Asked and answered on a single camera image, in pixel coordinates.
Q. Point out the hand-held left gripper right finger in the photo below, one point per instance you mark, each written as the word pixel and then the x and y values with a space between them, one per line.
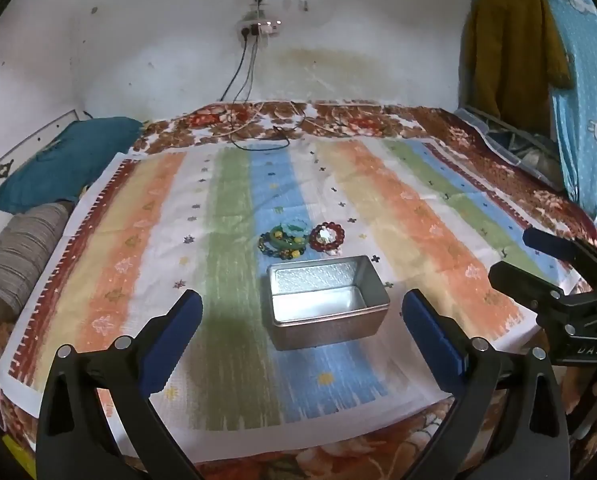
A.
pixel 431 340

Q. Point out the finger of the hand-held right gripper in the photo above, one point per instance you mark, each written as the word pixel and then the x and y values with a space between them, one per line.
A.
pixel 548 244
pixel 523 282

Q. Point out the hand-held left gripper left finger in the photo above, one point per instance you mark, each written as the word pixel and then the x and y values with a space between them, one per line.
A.
pixel 178 340

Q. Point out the rectangular metal tin box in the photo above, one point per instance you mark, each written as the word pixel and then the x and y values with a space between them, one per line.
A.
pixel 323 335

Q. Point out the green jade bangle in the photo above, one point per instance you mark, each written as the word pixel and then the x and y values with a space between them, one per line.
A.
pixel 278 236

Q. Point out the grey plaid fabric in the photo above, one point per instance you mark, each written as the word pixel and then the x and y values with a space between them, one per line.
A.
pixel 508 145

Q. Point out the blue rabbit print cloth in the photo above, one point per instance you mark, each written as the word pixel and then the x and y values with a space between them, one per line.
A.
pixel 578 110

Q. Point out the striped colourful cloth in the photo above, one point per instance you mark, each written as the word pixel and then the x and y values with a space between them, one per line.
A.
pixel 228 200

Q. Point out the grey striped pillow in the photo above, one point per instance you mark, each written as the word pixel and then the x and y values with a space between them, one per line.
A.
pixel 23 250

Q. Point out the teal pillow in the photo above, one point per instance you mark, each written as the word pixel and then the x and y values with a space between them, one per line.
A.
pixel 63 160

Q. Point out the white headboard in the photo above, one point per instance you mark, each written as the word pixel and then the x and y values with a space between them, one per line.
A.
pixel 8 150

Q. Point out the white power strip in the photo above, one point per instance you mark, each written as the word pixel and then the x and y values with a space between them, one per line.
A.
pixel 263 27

